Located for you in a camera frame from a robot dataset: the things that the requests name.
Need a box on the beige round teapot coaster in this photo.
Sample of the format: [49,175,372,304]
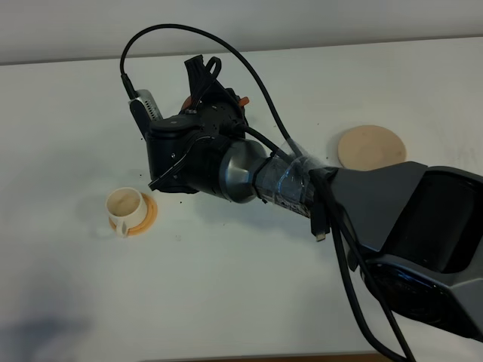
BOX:
[337,125,407,171]

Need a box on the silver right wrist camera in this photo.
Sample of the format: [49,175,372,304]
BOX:
[128,89,163,135]

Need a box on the black right camera cable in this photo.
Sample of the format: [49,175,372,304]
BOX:
[119,23,325,170]

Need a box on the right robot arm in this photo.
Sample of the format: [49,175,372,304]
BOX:
[145,56,482,340]

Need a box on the brown clay teapot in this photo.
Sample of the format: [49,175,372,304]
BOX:
[181,97,250,111]

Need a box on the white teacup lower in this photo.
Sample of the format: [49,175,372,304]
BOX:
[106,187,148,238]

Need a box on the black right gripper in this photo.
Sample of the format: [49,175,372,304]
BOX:
[145,56,248,195]

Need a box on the orange saucer lower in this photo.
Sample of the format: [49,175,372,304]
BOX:
[108,192,158,238]

